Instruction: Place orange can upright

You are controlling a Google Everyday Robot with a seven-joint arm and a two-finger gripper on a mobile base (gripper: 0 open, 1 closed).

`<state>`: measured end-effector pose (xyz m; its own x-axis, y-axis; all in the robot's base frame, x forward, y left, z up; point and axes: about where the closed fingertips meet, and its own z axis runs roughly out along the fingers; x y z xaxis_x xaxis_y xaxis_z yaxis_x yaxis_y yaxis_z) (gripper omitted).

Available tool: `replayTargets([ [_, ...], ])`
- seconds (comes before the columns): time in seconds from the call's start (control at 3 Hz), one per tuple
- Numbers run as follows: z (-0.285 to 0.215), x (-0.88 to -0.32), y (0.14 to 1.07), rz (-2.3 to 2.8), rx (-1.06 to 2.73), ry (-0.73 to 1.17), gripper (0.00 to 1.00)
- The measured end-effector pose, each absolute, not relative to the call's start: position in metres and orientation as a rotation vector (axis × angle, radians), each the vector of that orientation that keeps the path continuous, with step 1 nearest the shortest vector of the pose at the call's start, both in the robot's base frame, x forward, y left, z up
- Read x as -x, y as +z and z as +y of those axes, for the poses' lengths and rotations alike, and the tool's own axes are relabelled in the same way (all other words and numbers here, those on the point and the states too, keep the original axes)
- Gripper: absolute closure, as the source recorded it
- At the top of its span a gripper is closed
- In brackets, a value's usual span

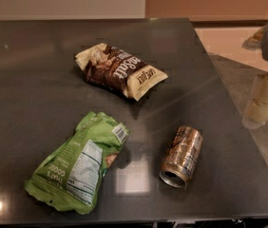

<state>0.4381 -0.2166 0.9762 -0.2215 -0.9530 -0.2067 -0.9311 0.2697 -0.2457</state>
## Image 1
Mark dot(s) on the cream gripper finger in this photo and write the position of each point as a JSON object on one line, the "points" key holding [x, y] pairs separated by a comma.
{"points": [[256, 111]]}

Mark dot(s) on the orange soda can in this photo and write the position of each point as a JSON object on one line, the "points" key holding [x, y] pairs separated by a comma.
{"points": [[180, 159]]}

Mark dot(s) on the brown and cream chip bag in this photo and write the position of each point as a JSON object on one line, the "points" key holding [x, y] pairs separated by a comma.
{"points": [[117, 70]]}

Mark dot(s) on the green chip bag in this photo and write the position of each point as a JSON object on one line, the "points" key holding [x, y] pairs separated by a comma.
{"points": [[70, 177]]}

